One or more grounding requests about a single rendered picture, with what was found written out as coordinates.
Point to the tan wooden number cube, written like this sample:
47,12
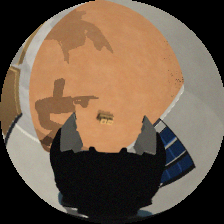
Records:
109,121
103,120

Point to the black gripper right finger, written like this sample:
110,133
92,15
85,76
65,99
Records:
149,145

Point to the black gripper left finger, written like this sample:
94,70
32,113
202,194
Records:
66,142

